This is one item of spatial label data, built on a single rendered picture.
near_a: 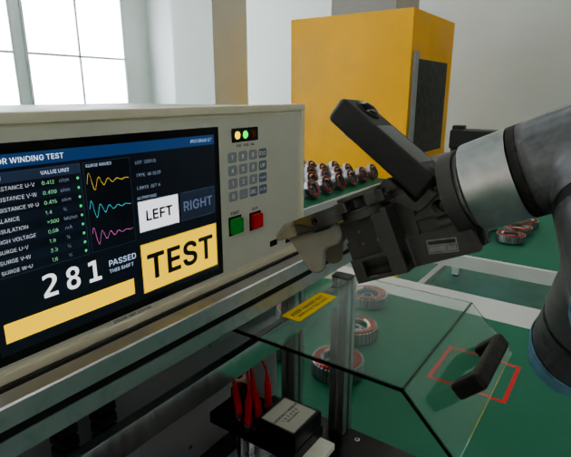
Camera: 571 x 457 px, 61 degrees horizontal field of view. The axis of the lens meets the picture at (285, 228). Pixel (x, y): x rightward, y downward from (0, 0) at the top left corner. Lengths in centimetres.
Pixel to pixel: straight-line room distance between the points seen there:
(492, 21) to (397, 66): 193
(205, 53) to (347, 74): 123
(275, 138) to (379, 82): 345
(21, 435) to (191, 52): 426
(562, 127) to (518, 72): 524
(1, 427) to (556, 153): 44
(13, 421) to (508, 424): 83
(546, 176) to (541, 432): 71
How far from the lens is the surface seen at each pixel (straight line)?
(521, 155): 39
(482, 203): 40
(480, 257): 193
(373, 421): 97
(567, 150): 38
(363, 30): 415
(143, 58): 859
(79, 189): 44
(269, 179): 62
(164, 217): 50
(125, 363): 47
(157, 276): 50
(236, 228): 57
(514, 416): 106
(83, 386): 45
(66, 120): 43
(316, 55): 434
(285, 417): 68
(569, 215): 36
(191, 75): 456
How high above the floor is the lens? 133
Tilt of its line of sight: 16 degrees down
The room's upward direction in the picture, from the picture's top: straight up
